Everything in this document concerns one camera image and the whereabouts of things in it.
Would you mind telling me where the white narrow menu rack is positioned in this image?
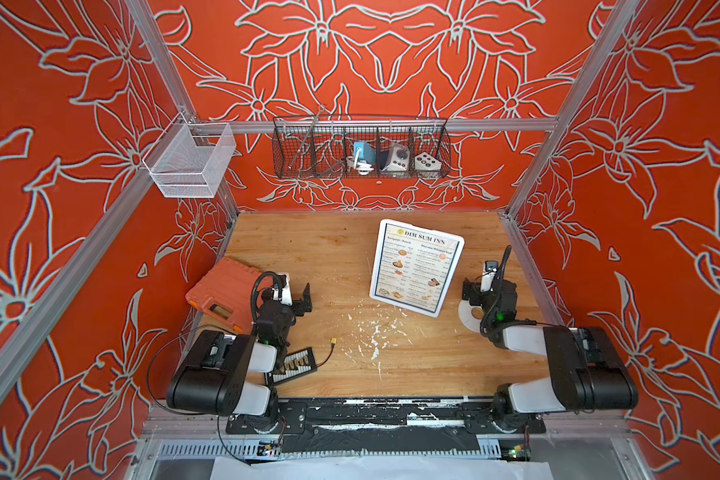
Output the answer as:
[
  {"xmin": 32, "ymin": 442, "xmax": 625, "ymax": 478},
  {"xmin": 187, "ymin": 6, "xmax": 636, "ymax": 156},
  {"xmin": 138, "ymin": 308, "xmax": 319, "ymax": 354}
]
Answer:
[{"xmin": 368, "ymin": 218, "xmax": 466, "ymax": 319}]

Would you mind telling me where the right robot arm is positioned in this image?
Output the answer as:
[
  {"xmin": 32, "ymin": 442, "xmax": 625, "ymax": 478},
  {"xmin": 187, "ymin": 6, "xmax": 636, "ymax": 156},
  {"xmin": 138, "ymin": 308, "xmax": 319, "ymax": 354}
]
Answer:
[{"xmin": 459, "ymin": 246, "xmax": 639, "ymax": 423}]

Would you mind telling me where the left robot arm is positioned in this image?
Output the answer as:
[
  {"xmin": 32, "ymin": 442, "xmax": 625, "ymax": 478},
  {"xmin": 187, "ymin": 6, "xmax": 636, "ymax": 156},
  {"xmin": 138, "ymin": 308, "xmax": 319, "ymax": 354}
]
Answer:
[{"xmin": 166, "ymin": 271, "xmax": 313, "ymax": 422}]

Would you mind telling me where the white tape roll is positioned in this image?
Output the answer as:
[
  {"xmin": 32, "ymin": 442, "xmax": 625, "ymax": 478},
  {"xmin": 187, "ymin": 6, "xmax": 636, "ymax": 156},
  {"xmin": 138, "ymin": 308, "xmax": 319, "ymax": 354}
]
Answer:
[{"xmin": 458, "ymin": 300, "xmax": 484, "ymax": 333}]

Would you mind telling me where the black board with connectors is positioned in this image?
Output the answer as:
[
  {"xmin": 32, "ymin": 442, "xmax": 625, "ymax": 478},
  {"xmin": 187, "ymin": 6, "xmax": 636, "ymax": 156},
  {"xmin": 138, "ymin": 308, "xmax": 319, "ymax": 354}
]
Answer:
[{"xmin": 265, "ymin": 347, "xmax": 318, "ymax": 387}]

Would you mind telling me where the orange plastic tool case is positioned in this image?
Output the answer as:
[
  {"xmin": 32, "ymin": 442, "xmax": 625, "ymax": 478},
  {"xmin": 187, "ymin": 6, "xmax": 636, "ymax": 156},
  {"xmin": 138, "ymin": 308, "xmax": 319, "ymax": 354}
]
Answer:
[{"xmin": 185, "ymin": 257, "xmax": 262, "ymax": 334}]

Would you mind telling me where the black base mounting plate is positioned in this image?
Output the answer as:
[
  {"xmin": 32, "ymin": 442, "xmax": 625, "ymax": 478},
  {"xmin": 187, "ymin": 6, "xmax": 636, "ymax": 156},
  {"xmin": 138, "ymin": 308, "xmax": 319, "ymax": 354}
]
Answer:
[{"xmin": 259, "ymin": 396, "xmax": 546, "ymax": 435}]

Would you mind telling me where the blue box in basket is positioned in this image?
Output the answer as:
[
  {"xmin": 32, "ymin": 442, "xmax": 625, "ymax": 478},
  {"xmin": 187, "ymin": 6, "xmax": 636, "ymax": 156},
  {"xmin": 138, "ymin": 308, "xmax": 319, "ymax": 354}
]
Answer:
[{"xmin": 349, "ymin": 141, "xmax": 377, "ymax": 175}]

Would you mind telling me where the white button box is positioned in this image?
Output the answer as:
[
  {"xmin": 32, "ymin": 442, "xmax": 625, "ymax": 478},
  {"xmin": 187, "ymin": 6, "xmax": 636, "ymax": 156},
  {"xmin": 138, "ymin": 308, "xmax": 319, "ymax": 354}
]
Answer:
[{"xmin": 414, "ymin": 152, "xmax": 442, "ymax": 179}]

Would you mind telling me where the grey device with knob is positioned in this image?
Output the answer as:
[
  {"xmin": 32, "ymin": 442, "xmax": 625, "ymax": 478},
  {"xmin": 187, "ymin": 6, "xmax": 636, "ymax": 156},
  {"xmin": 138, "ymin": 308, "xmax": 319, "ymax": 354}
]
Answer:
[{"xmin": 382, "ymin": 143, "xmax": 410, "ymax": 174}]

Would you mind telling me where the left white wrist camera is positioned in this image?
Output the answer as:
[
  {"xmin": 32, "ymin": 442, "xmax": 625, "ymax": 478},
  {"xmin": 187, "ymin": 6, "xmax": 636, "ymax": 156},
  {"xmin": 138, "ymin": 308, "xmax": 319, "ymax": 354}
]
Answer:
[{"xmin": 273, "ymin": 273, "xmax": 293, "ymax": 306}]

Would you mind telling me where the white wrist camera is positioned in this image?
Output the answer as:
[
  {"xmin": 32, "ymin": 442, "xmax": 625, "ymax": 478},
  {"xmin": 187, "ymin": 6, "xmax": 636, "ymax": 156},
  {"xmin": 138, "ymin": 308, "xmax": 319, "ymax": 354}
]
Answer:
[
  {"xmin": 273, "ymin": 273, "xmax": 293, "ymax": 306},
  {"xmin": 480, "ymin": 261, "xmax": 499, "ymax": 293}
]

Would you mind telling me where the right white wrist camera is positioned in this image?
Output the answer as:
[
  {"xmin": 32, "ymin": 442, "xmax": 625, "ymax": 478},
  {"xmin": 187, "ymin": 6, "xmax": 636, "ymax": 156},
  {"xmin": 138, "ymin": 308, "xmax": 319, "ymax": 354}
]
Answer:
[{"xmin": 480, "ymin": 261, "xmax": 499, "ymax": 293}]

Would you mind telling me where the black wire wall basket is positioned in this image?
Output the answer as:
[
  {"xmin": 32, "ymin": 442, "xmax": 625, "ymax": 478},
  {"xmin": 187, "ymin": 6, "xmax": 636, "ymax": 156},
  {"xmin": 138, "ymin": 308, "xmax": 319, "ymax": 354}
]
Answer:
[{"xmin": 272, "ymin": 114, "xmax": 452, "ymax": 180}]

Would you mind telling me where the clear plastic wall bin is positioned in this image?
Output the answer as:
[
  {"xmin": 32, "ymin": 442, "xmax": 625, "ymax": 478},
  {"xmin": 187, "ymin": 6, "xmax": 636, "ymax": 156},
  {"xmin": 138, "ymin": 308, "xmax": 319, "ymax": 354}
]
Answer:
[{"xmin": 144, "ymin": 124, "xmax": 237, "ymax": 199}]

